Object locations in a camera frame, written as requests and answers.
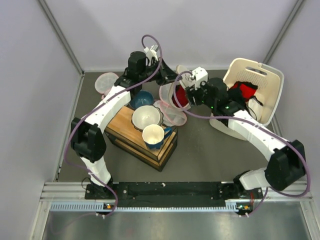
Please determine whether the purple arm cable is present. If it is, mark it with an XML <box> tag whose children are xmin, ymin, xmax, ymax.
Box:
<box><xmin>169</xmin><ymin>70</ymin><xmax>311</xmax><ymax>218</ymax></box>
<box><xmin>63</xmin><ymin>34</ymin><xmax>165</xmax><ymax>217</ymax></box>

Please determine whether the black clothing in basket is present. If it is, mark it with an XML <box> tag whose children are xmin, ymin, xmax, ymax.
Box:
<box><xmin>227</xmin><ymin>88</ymin><xmax>264</xmax><ymax>121</ymax></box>

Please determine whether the pink-trimmed mesh laundry bag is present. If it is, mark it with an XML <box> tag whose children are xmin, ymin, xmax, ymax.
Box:
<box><xmin>153</xmin><ymin>83</ymin><xmax>187</xmax><ymax>127</ymax></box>

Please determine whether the blue and white cup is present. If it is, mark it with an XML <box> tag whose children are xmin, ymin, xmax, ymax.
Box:
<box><xmin>142</xmin><ymin>124</ymin><xmax>173</xmax><ymax>150</ymax></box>

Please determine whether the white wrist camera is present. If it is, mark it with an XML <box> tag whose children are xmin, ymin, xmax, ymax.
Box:
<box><xmin>192</xmin><ymin>66</ymin><xmax>208</xmax><ymax>89</ymax></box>
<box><xmin>144</xmin><ymin>44</ymin><xmax>159</xmax><ymax>61</ymax></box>

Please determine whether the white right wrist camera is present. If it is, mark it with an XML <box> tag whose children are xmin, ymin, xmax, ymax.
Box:
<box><xmin>192</xmin><ymin>66</ymin><xmax>208</xmax><ymax>89</ymax></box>

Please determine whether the wooden tiered stand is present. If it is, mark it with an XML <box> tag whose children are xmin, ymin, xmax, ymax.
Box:
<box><xmin>105</xmin><ymin>106</ymin><xmax>178</xmax><ymax>172</ymax></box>

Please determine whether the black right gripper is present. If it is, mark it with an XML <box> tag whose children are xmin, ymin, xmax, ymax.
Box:
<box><xmin>185</xmin><ymin>80</ymin><xmax>217</xmax><ymax>110</ymax></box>

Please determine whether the white plastic laundry basket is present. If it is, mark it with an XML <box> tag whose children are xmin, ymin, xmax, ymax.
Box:
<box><xmin>223</xmin><ymin>58</ymin><xmax>285</xmax><ymax>127</ymax></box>

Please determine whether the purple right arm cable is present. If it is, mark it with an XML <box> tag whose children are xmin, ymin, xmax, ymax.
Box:
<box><xmin>169</xmin><ymin>70</ymin><xmax>311</xmax><ymax>218</ymax></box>

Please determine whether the white mesh laundry bag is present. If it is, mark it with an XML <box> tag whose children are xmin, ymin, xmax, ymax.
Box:
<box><xmin>171</xmin><ymin>65</ymin><xmax>194</xmax><ymax>111</ymax></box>

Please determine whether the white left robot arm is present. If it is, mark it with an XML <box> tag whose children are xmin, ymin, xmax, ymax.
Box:
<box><xmin>69</xmin><ymin>47</ymin><xmax>177</xmax><ymax>199</ymax></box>

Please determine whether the blue bowl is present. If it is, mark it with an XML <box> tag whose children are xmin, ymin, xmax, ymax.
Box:
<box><xmin>129</xmin><ymin>90</ymin><xmax>155</xmax><ymax>109</ymax></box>

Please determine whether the red bra in bag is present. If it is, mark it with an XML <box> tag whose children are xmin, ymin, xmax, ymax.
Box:
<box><xmin>175</xmin><ymin>85</ymin><xmax>189</xmax><ymax>107</ymax></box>

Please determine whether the grey slotted cable duct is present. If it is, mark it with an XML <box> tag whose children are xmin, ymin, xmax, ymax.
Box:
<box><xmin>50</xmin><ymin>201</ymin><xmax>252</xmax><ymax>213</ymax></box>

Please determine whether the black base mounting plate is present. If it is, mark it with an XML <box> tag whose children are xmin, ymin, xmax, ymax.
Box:
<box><xmin>84</xmin><ymin>181</ymin><xmax>253</xmax><ymax>208</ymax></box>

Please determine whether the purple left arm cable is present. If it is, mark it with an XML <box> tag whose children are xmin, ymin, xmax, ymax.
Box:
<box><xmin>63</xmin><ymin>34</ymin><xmax>165</xmax><ymax>217</ymax></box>

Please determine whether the white scalloped bowl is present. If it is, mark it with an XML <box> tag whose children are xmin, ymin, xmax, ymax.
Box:
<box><xmin>131</xmin><ymin>105</ymin><xmax>163</xmax><ymax>131</ymax></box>

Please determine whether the red clothing in basket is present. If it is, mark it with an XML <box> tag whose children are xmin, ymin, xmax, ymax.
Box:
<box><xmin>229</xmin><ymin>81</ymin><xmax>258</xmax><ymax>102</ymax></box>

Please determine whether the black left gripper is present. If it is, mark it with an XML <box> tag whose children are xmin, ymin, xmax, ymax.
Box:
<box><xmin>139</xmin><ymin>57</ymin><xmax>182</xmax><ymax>86</ymax></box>

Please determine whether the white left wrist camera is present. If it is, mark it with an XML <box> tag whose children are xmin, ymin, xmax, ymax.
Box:
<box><xmin>144</xmin><ymin>44</ymin><xmax>159</xmax><ymax>61</ymax></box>

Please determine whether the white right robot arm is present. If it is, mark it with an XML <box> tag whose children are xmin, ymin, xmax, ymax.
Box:
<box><xmin>185</xmin><ymin>78</ymin><xmax>307</xmax><ymax>198</ymax></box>

